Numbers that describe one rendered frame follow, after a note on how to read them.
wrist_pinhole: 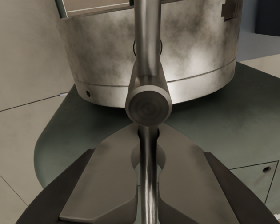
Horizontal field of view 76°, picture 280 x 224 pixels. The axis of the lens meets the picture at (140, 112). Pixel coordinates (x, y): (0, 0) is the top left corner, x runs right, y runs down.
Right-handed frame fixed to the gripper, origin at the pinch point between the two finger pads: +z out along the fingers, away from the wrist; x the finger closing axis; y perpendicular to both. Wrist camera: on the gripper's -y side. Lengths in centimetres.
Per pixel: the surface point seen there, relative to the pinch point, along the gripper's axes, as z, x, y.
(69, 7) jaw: 21.0, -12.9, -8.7
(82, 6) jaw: 21.5, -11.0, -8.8
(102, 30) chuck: 11.4, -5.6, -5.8
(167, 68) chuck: 11.0, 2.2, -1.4
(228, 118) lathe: 13.4, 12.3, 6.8
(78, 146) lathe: 9.7, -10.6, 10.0
